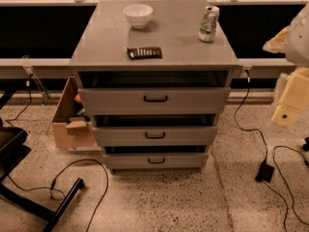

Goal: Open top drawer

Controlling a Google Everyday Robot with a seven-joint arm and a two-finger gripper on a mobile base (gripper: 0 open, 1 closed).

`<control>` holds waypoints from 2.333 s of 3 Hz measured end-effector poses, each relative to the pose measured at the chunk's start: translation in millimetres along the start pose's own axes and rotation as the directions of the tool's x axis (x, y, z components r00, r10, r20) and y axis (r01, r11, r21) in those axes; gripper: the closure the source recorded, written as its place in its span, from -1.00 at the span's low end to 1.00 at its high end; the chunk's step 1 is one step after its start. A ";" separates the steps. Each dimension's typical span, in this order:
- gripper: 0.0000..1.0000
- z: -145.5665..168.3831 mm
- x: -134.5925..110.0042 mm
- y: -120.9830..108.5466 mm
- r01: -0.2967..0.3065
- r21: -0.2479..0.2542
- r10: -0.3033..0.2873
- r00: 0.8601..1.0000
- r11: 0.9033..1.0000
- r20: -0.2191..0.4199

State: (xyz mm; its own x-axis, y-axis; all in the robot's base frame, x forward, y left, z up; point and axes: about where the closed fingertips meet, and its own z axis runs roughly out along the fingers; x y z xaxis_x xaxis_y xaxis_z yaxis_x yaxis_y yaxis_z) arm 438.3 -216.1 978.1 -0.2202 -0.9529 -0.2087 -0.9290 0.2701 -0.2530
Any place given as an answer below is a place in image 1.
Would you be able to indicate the grey drawer cabinet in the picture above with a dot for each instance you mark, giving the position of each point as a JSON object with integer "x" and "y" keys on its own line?
{"x": 100, "y": 61}

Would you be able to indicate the grey drawer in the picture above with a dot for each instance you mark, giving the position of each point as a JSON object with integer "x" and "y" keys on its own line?
{"x": 152, "y": 101}
{"x": 155, "y": 161}
{"x": 156, "y": 136}

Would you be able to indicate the grey window rail frame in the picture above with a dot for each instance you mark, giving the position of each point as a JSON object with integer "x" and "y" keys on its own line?
{"x": 38, "y": 62}

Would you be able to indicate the left wall socket with cable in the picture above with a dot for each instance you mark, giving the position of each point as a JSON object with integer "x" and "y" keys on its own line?
{"x": 30, "y": 73}

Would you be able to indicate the grey bottom drawer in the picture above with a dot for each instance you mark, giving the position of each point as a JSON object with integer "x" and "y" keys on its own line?
{"x": 155, "y": 161}

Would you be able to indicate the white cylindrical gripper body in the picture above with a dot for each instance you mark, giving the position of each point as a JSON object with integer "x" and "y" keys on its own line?
{"x": 299, "y": 42}

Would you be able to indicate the black snack bar wrapper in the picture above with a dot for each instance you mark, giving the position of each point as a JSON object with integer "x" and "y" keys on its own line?
{"x": 149, "y": 52}

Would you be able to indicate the brown cardboard box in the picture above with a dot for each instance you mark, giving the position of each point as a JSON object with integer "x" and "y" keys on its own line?
{"x": 70, "y": 129}

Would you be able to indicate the white ceramic bowl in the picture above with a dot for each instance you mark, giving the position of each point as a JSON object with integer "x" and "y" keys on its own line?
{"x": 138, "y": 15}

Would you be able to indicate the grey top drawer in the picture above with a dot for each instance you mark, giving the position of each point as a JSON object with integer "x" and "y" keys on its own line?
{"x": 152, "y": 101}

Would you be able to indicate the grey middle drawer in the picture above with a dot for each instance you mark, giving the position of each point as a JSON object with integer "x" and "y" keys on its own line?
{"x": 156, "y": 136}

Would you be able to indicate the black power adapter with cable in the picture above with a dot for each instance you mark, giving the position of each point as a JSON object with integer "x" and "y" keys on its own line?
{"x": 265, "y": 171}

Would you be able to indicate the orange fruit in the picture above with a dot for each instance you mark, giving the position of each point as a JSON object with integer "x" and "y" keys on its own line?
{"x": 77, "y": 99}

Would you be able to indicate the black chair base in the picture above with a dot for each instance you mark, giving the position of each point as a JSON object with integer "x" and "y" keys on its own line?
{"x": 44, "y": 176}

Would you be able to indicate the green white soda can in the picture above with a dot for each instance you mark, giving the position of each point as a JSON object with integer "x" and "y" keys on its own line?
{"x": 208, "y": 23}

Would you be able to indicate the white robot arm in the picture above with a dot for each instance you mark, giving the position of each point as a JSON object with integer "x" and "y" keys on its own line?
{"x": 293, "y": 41}

